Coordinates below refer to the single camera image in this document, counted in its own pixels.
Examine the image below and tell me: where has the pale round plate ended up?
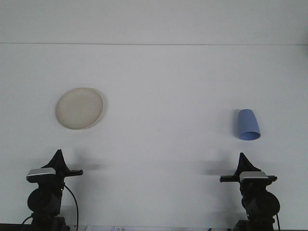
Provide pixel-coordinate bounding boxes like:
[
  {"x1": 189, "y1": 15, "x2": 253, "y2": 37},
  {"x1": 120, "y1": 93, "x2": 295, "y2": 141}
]
[{"x1": 55, "y1": 87, "x2": 106, "y2": 130}]

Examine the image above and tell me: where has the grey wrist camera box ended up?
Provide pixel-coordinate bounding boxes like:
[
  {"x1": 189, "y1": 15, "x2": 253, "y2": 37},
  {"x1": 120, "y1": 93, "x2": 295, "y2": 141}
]
[
  {"x1": 239, "y1": 171, "x2": 270, "y2": 181},
  {"x1": 26, "y1": 167, "x2": 57, "y2": 183}
]

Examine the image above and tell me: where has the pale blue cup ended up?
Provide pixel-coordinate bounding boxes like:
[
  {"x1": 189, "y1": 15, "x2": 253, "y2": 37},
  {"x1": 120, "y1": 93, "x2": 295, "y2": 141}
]
[{"x1": 237, "y1": 109, "x2": 261, "y2": 141}]

